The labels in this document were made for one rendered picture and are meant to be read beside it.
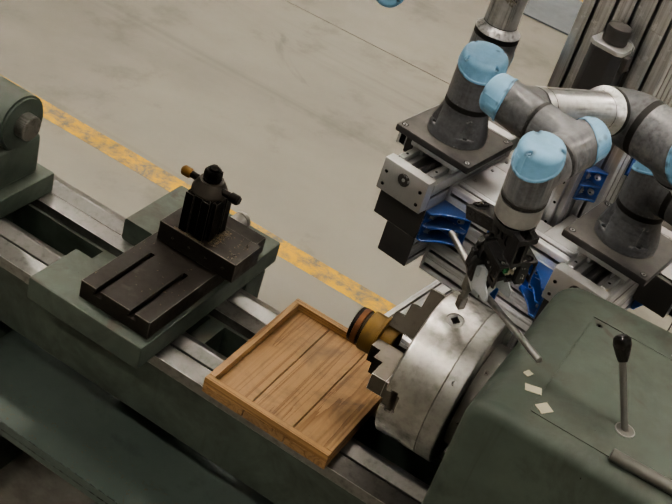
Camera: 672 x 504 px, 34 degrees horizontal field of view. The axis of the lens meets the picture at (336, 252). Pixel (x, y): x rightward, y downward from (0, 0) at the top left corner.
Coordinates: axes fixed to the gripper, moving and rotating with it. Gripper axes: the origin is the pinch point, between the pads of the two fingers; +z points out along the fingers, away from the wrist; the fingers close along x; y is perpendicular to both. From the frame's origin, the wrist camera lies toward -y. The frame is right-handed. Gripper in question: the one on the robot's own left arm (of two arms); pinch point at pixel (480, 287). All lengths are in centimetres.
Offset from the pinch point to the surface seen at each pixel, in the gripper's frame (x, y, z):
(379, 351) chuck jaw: -11.2, -8.0, 25.5
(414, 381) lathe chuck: -9.9, 4.0, 19.4
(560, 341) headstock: 17.4, 5.6, 12.9
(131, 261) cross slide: -50, -51, 38
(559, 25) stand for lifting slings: 274, -357, 229
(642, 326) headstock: 38.1, 3.3, 16.5
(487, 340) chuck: 4.0, 2.1, 13.3
